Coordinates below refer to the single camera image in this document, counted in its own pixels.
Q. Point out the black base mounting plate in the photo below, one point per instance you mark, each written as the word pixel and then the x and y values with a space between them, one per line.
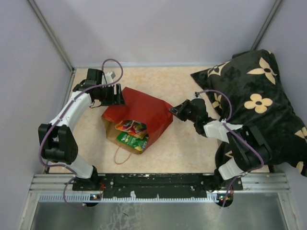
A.
pixel 152 185

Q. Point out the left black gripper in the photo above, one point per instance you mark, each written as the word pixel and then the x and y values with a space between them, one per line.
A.
pixel 118 100

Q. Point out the colourful candy bag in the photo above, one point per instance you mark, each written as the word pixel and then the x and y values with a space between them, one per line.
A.
pixel 133 128

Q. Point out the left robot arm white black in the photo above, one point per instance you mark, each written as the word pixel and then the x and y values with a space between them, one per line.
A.
pixel 58 147

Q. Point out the red brown paper bag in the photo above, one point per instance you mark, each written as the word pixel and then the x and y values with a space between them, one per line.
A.
pixel 142 108

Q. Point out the green yellow snack bag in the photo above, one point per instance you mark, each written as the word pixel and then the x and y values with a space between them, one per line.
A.
pixel 136 143

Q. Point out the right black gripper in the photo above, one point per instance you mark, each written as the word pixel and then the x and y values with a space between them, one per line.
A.
pixel 176 110

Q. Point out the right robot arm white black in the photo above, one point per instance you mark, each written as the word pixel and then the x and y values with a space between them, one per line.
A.
pixel 249 148

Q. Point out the white toothed cable rail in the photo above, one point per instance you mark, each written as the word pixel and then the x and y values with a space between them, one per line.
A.
pixel 90 198

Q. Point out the black floral pillow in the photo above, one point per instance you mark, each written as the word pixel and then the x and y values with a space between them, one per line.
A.
pixel 248 89

